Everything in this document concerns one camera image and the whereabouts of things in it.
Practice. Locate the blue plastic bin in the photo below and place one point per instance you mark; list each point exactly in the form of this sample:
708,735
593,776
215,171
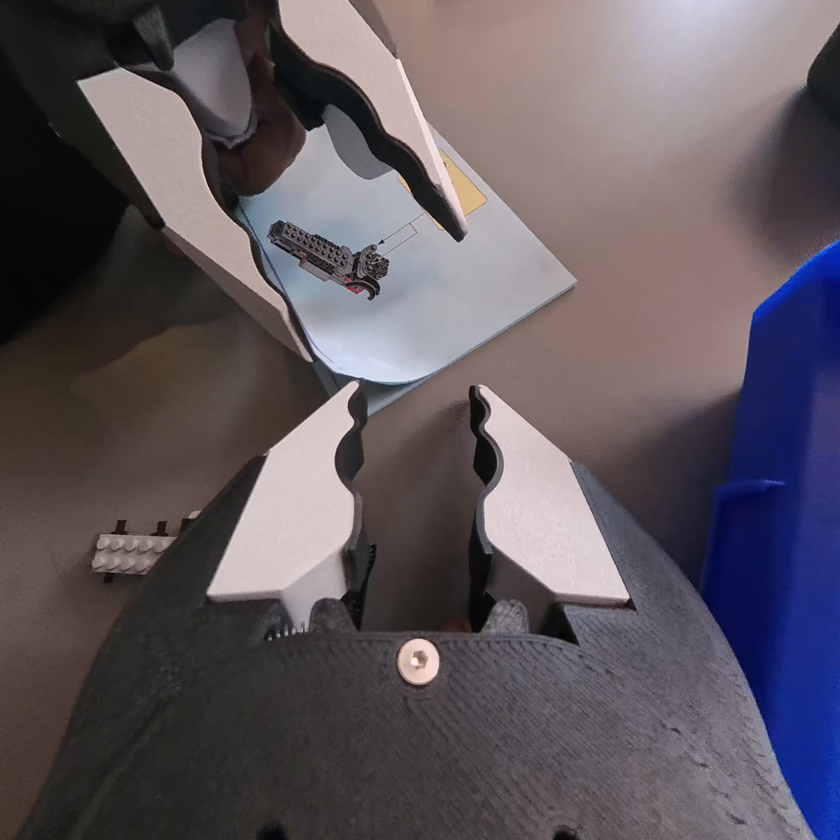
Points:
787,459

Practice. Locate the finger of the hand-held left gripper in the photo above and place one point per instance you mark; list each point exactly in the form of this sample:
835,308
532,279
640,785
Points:
367,72
164,164

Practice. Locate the toy instruction booklet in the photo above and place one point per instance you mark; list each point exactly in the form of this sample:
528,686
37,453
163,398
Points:
426,295

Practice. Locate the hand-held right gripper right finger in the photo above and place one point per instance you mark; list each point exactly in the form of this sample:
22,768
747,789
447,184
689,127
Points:
551,525

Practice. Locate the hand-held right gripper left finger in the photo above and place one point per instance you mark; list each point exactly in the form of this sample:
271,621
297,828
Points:
289,525

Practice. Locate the grey toy brick model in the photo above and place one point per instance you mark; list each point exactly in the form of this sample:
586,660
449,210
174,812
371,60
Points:
131,551

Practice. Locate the person's left hand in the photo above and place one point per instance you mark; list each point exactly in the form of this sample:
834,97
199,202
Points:
269,151

